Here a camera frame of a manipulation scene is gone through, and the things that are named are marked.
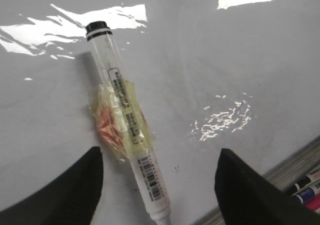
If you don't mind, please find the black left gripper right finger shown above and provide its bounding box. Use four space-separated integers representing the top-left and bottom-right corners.
214 148 320 225

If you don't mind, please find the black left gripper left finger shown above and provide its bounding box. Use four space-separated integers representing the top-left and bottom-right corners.
0 146 104 225

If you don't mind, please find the white marker with black cap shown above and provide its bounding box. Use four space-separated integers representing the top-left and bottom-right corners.
85 21 172 225

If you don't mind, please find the pink marker in tray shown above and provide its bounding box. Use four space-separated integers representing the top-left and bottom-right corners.
304 196 320 214

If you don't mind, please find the black capped marker in tray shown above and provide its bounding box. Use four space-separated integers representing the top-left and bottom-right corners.
294 167 320 192

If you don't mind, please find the white whiteboard with aluminium frame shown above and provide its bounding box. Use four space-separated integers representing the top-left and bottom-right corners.
0 0 320 225

